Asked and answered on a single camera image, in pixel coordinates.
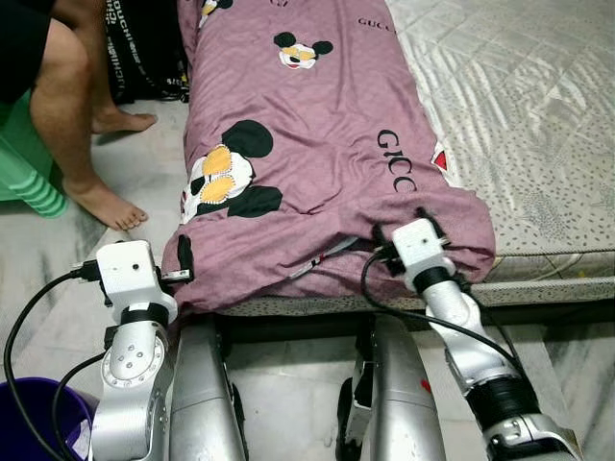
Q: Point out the pink cartoon mouse blanket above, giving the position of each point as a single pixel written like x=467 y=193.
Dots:
x=317 y=125

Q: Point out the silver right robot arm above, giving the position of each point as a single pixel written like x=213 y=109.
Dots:
x=471 y=336

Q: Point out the silver robot left leg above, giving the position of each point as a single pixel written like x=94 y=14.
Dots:
x=207 y=403

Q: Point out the silver robot leg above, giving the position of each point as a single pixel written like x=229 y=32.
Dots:
x=394 y=403
x=207 y=403

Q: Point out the silver robot right leg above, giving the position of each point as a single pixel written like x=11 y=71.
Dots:
x=394 y=403

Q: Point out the white quilted mattress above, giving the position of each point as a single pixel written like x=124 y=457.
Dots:
x=538 y=115

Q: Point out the green plastic stool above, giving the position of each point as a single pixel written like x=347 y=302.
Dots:
x=24 y=173

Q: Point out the purple plastic bucket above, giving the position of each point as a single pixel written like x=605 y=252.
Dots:
x=34 y=399

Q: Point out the person's bare leg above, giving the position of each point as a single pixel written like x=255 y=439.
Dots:
x=62 y=106
x=101 y=67

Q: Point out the black bag white lettering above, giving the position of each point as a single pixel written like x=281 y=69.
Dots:
x=144 y=48

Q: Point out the person's black shorts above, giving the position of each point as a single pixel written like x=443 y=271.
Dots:
x=19 y=38

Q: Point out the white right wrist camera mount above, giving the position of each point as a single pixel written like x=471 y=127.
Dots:
x=418 y=245

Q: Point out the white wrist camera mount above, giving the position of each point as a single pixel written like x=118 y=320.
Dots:
x=125 y=267
x=418 y=245

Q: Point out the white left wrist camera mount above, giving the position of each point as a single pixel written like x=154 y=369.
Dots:
x=125 y=267

